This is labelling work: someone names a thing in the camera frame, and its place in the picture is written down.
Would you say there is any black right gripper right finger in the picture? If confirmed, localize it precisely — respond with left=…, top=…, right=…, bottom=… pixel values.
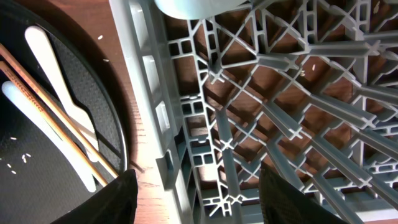
left=259, top=163, right=346, bottom=224

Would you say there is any wooden chopstick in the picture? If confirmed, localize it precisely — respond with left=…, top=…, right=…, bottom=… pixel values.
left=1, top=46, right=118, bottom=186
left=1, top=62, right=108, bottom=192

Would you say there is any round black tray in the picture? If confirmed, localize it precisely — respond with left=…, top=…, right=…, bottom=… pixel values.
left=1, top=1, right=128, bottom=223

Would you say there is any wooden chopstick left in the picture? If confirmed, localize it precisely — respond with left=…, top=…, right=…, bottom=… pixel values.
left=1, top=62, right=108, bottom=192

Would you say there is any white plastic knife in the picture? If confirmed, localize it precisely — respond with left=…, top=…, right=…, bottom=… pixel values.
left=24, top=26, right=99, bottom=162

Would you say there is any wooden chopstick right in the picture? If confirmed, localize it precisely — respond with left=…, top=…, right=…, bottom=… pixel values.
left=1, top=46, right=118, bottom=186

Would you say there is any grey dishwasher rack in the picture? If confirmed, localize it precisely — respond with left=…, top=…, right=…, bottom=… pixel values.
left=109, top=0, right=397, bottom=223

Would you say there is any light blue small plate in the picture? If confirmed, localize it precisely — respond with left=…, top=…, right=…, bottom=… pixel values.
left=154, top=0, right=245, bottom=20

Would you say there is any light blue spoon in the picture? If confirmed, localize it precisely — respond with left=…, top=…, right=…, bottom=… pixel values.
left=1, top=81, right=96, bottom=193

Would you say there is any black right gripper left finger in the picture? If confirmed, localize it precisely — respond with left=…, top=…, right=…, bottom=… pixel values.
left=52, top=169, right=138, bottom=224

